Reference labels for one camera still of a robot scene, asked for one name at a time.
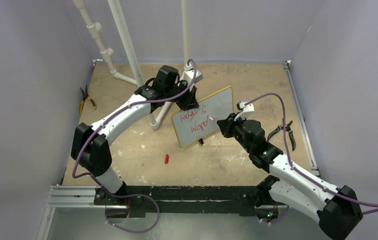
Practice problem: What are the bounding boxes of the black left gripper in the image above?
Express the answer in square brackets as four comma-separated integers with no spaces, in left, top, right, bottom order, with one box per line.
[165,80,199,112]

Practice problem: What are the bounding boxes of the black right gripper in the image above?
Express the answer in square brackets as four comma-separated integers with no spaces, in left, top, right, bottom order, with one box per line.
[218,112,253,154]

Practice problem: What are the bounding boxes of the yellow-framed whiteboard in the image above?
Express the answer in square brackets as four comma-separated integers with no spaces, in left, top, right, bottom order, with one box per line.
[171,86,234,148]

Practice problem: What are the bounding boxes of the red marker cap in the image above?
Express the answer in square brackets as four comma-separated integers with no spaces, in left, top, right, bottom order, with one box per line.
[164,154,169,164]

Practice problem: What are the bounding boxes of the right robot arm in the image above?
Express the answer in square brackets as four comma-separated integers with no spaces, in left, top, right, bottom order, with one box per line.
[216,113,363,240]

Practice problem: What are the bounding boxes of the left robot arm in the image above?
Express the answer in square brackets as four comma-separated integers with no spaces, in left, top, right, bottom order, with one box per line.
[70,62,203,205]

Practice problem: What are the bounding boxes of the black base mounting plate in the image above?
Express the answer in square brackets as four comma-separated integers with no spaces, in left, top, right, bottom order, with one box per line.
[94,185,275,218]

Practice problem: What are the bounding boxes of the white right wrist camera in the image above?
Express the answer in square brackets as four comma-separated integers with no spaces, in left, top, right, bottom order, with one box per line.
[234,100,255,121]

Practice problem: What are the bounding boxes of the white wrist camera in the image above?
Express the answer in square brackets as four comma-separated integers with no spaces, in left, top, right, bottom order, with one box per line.
[234,100,255,121]
[180,69,204,84]

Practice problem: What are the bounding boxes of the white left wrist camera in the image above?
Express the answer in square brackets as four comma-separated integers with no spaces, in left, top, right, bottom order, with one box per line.
[180,69,204,84]

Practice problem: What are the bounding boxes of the black-handled pliers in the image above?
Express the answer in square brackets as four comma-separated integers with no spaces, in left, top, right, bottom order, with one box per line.
[267,120,297,151]

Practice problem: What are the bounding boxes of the yellow-handled pliers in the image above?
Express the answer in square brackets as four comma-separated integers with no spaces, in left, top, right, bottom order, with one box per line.
[79,85,97,115]

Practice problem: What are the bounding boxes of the white PVC pipe frame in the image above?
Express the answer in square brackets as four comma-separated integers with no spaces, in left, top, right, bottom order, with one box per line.
[73,0,190,130]

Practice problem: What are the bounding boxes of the aluminium frame rail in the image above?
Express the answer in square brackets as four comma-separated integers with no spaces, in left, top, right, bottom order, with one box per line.
[36,185,113,240]

